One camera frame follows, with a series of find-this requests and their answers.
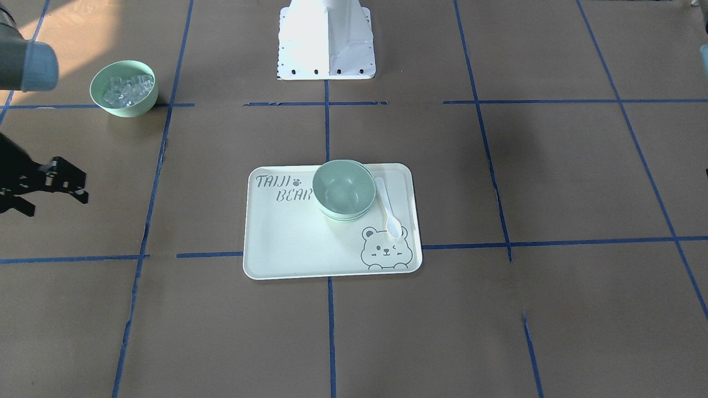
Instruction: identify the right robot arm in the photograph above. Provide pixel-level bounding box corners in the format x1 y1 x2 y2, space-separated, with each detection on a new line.
1 6 89 217

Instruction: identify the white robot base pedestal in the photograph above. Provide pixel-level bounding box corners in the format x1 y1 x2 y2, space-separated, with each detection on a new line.
277 1 377 81

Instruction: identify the green bowl on tray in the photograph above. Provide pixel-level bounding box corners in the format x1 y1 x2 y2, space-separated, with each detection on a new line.
325 214 365 222

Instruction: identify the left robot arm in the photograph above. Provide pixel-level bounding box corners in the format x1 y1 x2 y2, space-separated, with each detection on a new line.
700 44 708 75

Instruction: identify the green bowl with ice cubes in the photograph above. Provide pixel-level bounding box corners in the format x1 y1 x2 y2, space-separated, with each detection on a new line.
89 60 159 118

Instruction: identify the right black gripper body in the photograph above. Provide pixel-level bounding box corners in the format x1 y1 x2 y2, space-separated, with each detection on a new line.
1 134 86 213

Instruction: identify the ice cubes pile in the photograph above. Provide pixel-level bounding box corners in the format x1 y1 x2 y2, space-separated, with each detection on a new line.
103 75 155 108

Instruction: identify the cream bear serving tray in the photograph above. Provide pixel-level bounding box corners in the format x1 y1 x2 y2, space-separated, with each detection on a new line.
243 163 423 280

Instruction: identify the white plastic spoon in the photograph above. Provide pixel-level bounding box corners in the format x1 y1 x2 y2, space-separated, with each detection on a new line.
374 177 404 239

